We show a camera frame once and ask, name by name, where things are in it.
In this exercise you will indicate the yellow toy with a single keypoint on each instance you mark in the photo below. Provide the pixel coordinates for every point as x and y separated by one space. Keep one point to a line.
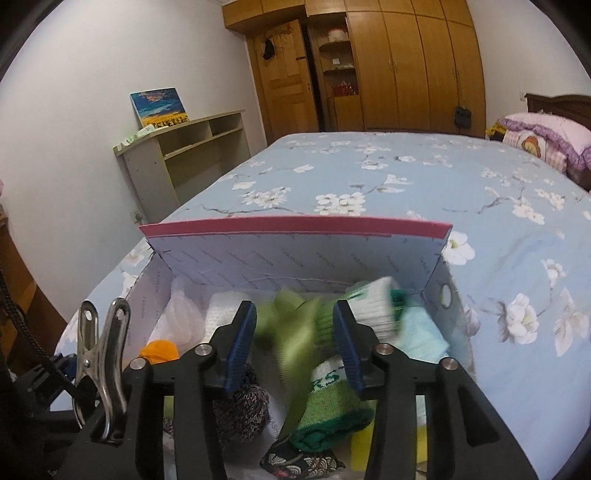
496 131

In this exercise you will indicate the green packet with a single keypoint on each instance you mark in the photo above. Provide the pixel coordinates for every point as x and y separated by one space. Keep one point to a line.
136 137

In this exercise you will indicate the beige open shelf unit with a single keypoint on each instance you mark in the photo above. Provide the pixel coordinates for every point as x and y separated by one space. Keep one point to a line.
147 175

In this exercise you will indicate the black scale-patterned pouch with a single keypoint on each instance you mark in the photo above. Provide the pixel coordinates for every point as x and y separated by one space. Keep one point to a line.
300 464

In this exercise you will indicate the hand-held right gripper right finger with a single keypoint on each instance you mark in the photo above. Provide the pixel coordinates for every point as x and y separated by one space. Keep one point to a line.
346 350

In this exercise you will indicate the landscape painting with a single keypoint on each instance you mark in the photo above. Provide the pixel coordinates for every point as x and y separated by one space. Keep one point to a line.
159 106

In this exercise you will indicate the green satin ribbon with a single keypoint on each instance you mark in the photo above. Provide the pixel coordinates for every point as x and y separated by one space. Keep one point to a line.
286 332

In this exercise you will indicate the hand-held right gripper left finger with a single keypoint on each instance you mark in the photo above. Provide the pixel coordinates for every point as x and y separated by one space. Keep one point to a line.
240 350

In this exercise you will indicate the wooden door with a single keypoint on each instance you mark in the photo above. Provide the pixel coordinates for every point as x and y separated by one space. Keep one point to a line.
286 101

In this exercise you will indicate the clear plastic bag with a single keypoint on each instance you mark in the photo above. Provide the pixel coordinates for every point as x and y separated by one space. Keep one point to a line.
182 309

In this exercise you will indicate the black hat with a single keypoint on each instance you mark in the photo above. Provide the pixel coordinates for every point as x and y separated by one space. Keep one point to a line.
268 50

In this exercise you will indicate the white round box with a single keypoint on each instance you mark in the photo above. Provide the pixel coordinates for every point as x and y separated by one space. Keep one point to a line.
337 34

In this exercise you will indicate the orange mesh bag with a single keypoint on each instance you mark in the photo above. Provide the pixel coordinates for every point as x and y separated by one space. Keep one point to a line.
159 351

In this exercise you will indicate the checked cartoon pillow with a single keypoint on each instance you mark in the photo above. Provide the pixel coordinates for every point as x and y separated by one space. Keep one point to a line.
531 145

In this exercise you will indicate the pink cardboard box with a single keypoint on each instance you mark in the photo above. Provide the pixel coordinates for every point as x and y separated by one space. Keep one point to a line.
300 258

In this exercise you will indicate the red ornaments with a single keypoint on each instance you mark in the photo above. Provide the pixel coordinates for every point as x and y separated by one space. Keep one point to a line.
343 90

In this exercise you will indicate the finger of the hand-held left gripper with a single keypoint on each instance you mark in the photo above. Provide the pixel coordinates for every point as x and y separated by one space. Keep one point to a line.
65 367

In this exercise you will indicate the blue floral bedsheet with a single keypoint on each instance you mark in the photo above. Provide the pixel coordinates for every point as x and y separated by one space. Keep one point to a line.
369 161

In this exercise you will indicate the wooden wardrobe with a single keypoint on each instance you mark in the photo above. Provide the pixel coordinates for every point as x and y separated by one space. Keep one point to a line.
406 69

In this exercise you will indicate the small black bag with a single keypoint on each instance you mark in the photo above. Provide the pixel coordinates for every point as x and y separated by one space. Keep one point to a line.
463 117

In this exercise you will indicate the purple frilled pillow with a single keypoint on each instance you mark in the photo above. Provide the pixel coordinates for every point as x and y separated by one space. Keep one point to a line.
554 124

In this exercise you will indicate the purple knit sock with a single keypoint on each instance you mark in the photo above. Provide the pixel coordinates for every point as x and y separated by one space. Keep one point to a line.
244 410

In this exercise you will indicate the white towel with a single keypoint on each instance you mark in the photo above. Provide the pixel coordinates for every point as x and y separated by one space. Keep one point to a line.
221 309

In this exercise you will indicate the green and white sock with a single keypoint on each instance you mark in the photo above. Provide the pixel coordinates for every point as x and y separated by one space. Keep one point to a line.
332 415
374 304

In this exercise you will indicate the yellow foam sponge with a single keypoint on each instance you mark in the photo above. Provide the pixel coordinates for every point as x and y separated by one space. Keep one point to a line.
360 443

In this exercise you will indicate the light blue cloth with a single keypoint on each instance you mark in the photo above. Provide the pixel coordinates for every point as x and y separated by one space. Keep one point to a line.
422 337

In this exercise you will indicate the brown wooden furniture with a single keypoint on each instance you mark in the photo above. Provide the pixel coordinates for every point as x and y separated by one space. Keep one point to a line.
27 295

